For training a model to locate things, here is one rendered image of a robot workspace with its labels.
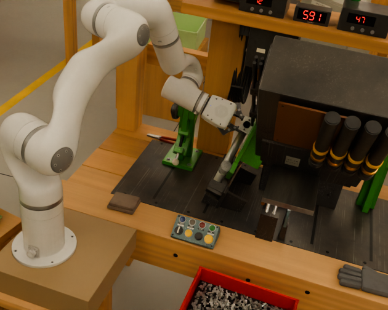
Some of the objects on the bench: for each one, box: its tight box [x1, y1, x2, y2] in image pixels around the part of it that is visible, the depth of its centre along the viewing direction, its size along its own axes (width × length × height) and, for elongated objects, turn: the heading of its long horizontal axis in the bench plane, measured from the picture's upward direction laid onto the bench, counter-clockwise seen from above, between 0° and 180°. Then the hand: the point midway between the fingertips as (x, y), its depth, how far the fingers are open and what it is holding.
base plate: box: [111, 139, 388, 277], centre depth 184 cm, size 42×110×2 cm, turn 64°
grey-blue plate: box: [278, 209, 291, 240], centre depth 164 cm, size 10×2×14 cm, turn 154°
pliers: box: [147, 133, 177, 145], centre depth 215 cm, size 16×5×1 cm, turn 63°
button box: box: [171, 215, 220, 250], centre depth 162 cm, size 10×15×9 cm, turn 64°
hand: (244, 125), depth 169 cm, fingers closed on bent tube, 3 cm apart
